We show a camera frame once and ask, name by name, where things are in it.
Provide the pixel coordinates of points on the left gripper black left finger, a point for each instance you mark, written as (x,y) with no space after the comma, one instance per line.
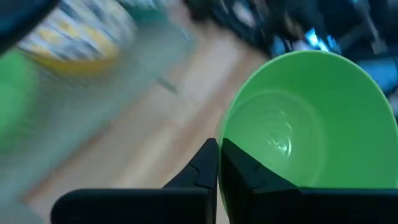
(140,207)

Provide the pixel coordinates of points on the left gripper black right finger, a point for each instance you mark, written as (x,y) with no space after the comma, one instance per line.
(280,207)

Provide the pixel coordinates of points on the green plastic bowl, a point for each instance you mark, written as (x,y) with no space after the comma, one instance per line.
(15,93)
(311,124)

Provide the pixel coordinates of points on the yellow floral-patterned ceramic bowl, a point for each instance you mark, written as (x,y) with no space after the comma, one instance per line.
(77,37)

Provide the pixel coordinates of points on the teal floral-patterned ceramic bowl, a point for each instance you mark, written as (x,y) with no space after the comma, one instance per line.
(146,12)

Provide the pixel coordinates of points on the pale green perforated metal rack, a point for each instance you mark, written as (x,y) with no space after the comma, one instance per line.
(93,93)

